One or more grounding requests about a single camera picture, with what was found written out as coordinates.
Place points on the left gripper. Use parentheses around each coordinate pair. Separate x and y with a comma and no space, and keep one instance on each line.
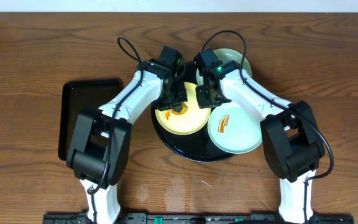
(171,102)

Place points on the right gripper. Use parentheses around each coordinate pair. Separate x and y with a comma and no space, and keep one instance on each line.
(203,102)

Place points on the yellow plate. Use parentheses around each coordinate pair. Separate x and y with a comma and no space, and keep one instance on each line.
(190,120)

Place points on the green plate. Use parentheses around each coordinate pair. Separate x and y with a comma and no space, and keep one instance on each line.
(234,130)
(225,55)

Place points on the orange sponge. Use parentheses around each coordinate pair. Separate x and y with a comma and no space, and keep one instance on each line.
(179,110)

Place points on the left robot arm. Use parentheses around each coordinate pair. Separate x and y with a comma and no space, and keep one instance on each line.
(99,147)

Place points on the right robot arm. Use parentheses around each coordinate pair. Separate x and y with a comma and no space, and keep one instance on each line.
(293,144)

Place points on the rectangular black tray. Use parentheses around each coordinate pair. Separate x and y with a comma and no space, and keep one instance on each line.
(78,95)

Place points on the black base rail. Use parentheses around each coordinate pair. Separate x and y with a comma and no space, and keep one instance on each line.
(143,218)

